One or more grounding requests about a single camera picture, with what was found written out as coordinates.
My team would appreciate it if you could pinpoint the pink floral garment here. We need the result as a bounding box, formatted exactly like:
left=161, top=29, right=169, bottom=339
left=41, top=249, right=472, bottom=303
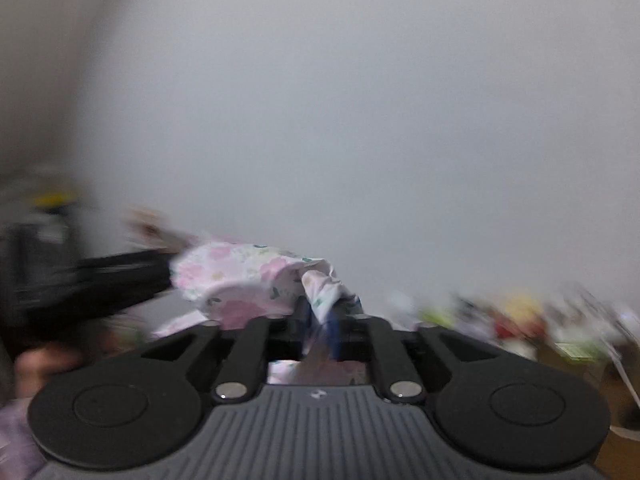
left=152, top=240, right=367, bottom=386

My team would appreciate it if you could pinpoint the person's left hand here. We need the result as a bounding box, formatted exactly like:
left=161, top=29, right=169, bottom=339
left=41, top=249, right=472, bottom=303
left=13, top=344, right=89, bottom=399

